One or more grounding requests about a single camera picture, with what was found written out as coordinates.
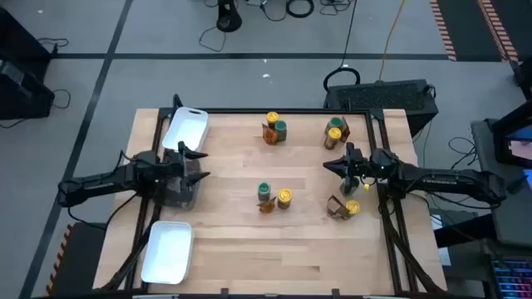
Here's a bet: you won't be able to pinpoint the coiled black cable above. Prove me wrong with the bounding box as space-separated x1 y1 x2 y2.
285 0 316 19

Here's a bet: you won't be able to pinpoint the green-lid oregano jar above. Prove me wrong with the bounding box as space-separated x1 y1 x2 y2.
339 177 361 197
273 120 288 143
324 116 344 136
257 181 272 203

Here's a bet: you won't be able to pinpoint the black computer monitor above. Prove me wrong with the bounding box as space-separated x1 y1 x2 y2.
492 101 532 169

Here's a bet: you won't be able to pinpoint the black perforated computer case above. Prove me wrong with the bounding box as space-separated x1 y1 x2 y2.
323 78 441 138

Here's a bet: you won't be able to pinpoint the grey desk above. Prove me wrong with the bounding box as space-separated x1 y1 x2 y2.
470 118 532 250

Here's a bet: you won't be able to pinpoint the white plastic bin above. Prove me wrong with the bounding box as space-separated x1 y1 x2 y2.
160 106 210 153
140 220 195 286

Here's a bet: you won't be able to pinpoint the black pole stand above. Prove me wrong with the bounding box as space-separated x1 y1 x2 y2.
215 0 243 33

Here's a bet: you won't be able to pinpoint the black cabinet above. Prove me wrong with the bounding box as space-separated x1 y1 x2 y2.
0 7 52 63

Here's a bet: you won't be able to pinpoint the black equipment case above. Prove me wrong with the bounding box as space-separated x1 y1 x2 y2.
0 57 56 121

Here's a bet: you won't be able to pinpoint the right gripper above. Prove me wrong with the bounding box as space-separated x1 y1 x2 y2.
323 143 394 186

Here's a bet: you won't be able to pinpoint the yellow cable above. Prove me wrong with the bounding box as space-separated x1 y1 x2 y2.
377 0 406 82

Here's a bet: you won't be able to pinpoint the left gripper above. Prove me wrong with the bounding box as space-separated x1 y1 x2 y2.
157 141 210 190

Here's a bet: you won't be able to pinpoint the black computer keyboard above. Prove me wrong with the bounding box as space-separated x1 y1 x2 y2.
490 257 532 299

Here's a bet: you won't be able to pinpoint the black aluminium table frame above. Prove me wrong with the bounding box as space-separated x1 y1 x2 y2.
99 93 448 297

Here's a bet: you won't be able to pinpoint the black mat orange stripes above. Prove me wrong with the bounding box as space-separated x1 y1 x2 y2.
44 222 108 298
429 0 532 63

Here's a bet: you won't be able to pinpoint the grey plastic bin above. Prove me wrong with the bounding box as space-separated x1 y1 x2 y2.
159 159 201 212

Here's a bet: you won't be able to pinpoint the black looped cable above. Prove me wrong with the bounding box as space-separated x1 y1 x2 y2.
323 0 362 93

